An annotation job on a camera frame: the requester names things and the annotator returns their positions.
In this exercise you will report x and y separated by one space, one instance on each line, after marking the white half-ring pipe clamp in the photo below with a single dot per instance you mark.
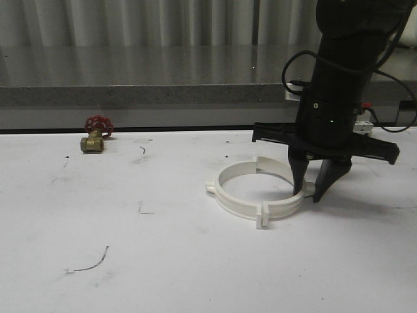
273 210
241 208

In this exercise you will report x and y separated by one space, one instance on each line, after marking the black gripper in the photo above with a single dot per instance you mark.
323 130

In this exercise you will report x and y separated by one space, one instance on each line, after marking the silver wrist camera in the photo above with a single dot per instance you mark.
295 90

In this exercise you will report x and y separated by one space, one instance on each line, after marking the white circuit breaker red switch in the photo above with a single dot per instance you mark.
363 124

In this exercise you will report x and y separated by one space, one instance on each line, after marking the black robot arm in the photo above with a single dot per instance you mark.
357 38

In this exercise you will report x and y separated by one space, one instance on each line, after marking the brass valve red handwheel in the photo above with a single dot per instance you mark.
99 128

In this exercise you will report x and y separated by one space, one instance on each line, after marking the grey stone counter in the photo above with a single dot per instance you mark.
180 87

